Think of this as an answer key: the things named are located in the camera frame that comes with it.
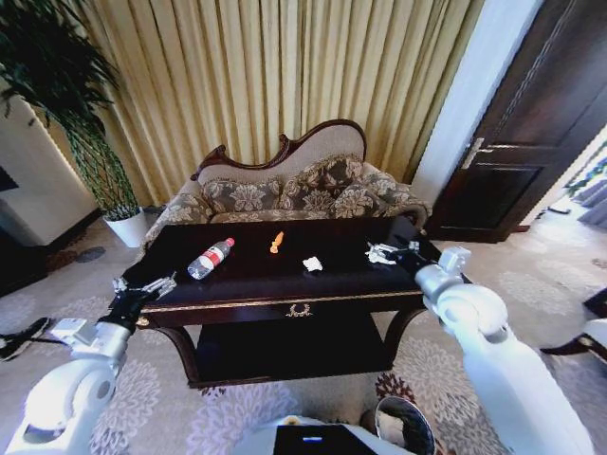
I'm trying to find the silver door handle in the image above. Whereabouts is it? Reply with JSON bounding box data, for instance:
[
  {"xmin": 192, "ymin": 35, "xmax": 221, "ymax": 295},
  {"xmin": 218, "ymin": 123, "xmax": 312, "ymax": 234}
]
[{"xmin": 460, "ymin": 136, "xmax": 494, "ymax": 171}]

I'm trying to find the dark wooden cabinet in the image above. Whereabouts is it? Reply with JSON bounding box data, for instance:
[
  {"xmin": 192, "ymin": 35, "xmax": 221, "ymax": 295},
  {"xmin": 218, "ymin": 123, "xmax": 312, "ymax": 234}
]
[{"xmin": 0, "ymin": 198, "xmax": 103, "ymax": 298}]

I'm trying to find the grey floor pad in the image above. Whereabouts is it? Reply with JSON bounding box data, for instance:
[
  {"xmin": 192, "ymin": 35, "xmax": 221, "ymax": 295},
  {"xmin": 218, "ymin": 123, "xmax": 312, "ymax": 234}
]
[{"xmin": 75, "ymin": 246, "xmax": 108, "ymax": 264}]

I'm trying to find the floral sofa cushion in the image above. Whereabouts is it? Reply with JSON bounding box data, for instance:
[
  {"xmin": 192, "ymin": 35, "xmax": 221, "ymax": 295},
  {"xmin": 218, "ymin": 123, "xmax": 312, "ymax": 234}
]
[
  {"xmin": 279, "ymin": 156, "xmax": 370, "ymax": 210},
  {"xmin": 200, "ymin": 177, "xmax": 285, "ymax": 214},
  {"xmin": 333, "ymin": 182, "xmax": 419, "ymax": 220}
]

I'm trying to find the beige carved wooden sofa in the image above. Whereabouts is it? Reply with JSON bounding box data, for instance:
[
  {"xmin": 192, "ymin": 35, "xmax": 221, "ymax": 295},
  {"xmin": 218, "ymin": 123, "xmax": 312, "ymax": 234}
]
[{"xmin": 141, "ymin": 118, "xmax": 433, "ymax": 247}]

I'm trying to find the dark wooden table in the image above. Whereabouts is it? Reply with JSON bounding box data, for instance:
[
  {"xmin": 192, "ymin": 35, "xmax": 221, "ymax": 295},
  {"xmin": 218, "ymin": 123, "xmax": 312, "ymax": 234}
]
[{"xmin": 120, "ymin": 215, "xmax": 471, "ymax": 391}]

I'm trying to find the white robot front shell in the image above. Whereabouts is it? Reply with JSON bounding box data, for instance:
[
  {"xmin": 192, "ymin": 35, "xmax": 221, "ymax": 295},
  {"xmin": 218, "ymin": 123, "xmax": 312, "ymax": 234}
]
[{"xmin": 240, "ymin": 413, "xmax": 381, "ymax": 455}]

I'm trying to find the beige pleated curtain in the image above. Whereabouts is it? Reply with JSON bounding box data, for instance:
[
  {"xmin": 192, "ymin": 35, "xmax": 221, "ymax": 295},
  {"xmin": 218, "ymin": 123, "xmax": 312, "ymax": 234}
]
[{"xmin": 70, "ymin": 0, "xmax": 487, "ymax": 209}]

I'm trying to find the clear plastic water bottle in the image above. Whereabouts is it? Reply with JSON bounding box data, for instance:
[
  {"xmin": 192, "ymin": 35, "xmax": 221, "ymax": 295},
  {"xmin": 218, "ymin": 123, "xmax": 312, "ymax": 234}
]
[{"xmin": 187, "ymin": 237, "xmax": 236, "ymax": 281}]

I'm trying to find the black and white shoe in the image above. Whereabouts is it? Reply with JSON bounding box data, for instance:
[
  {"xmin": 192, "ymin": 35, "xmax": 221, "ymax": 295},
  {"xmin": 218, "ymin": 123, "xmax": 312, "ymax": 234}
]
[{"xmin": 0, "ymin": 317, "xmax": 52, "ymax": 364}]

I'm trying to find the dark wooden door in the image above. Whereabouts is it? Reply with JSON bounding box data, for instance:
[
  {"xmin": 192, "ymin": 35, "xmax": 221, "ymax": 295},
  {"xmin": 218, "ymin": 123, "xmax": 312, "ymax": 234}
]
[{"xmin": 424, "ymin": 0, "xmax": 607, "ymax": 244}]

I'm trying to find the tall green plant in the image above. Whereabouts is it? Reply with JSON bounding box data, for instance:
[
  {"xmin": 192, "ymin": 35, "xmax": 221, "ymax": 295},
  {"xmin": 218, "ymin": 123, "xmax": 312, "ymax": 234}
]
[{"xmin": 0, "ymin": 0, "xmax": 141, "ymax": 222}]

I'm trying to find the white plant pot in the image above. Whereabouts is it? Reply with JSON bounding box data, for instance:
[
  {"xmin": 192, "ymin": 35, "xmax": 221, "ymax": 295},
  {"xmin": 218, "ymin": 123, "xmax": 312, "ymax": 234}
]
[{"xmin": 101, "ymin": 206, "xmax": 149, "ymax": 249}]

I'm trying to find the silver trash bin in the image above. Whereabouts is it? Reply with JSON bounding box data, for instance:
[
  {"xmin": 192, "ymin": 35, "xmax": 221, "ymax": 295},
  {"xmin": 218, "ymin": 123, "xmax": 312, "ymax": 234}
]
[{"xmin": 374, "ymin": 396, "xmax": 436, "ymax": 455}]

